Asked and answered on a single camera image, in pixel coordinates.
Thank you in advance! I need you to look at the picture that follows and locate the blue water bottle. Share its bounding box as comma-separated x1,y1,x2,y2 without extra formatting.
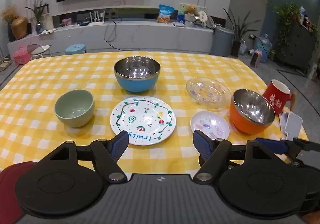
255,34,272,62

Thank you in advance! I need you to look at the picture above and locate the blue steel-lined bowl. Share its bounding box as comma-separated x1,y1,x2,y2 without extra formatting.
114,56,161,93

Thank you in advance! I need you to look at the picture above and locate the white router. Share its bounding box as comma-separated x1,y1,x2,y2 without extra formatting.
89,11,105,26

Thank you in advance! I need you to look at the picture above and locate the tall potted plant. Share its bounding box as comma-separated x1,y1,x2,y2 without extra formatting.
223,7,262,58

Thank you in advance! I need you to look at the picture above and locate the grey trash can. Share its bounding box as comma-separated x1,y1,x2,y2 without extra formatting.
211,26,235,57

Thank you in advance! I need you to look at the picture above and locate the small woven bag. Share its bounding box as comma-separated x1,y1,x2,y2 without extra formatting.
239,39,248,55

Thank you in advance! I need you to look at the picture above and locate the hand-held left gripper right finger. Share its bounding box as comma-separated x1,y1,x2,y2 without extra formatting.
193,129,285,184

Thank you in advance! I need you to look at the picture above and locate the green plant in blue vase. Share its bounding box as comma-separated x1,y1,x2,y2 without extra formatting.
25,0,52,35

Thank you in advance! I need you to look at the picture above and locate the gold vase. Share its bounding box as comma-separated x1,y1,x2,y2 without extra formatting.
11,16,28,39

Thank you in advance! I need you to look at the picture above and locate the dark red cloth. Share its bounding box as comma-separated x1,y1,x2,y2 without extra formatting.
0,161,38,224

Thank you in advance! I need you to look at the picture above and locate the green picture box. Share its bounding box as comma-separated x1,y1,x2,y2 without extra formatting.
179,3,207,23

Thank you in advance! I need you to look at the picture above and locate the yellow checked tablecloth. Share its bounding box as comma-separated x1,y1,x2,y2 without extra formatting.
0,51,308,179

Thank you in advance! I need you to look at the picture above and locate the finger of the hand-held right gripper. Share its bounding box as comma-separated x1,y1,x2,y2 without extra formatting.
255,138,302,164
292,137,320,151

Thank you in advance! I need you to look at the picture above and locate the orange steel-lined bowl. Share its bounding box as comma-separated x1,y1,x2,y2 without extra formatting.
229,89,276,134

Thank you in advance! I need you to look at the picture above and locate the green ceramic bowl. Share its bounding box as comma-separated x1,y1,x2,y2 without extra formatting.
54,89,95,128

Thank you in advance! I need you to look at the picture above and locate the round white side table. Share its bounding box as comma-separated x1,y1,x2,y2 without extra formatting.
27,44,52,60

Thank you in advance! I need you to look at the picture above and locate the blue snack bag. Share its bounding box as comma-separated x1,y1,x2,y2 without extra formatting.
157,4,175,24

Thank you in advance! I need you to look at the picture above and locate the dried flower bunch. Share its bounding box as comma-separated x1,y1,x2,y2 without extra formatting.
1,6,18,23

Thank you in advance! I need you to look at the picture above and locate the white fruit-pattern plate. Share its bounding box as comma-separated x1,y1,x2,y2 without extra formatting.
110,96,177,146

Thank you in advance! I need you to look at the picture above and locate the ivy plant on cabinet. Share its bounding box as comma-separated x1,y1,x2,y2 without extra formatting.
271,2,303,57

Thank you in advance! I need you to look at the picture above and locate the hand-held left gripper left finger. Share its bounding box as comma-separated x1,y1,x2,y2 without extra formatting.
37,130,130,182

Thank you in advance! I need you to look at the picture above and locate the small space heater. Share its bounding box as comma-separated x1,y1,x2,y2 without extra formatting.
251,50,262,67

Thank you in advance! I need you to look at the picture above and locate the white printed bag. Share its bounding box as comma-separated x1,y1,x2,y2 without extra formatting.
42,12,54,30

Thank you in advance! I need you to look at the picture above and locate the white flat paddle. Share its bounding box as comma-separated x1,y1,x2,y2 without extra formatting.
285,111,303,141

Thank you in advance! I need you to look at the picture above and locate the white marble television console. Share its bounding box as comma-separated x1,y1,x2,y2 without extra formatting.
7,5,215,60

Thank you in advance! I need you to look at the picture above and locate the dark grey cabinet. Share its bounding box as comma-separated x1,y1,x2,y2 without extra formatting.
274,20,319,72

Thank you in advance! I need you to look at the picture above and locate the clear glass plate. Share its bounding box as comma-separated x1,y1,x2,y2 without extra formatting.
186,77,232,109

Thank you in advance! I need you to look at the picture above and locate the small white printed plate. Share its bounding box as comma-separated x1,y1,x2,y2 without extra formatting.
190,111,230,141

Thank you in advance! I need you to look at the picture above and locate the black cable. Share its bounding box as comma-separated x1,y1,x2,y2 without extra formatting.
104,19,121,43

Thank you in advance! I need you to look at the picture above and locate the light blue stool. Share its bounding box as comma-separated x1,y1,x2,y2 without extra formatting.
65,44,87,55

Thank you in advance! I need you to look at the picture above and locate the red mug with wooden handle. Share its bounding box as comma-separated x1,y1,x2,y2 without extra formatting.
262,79,298,116

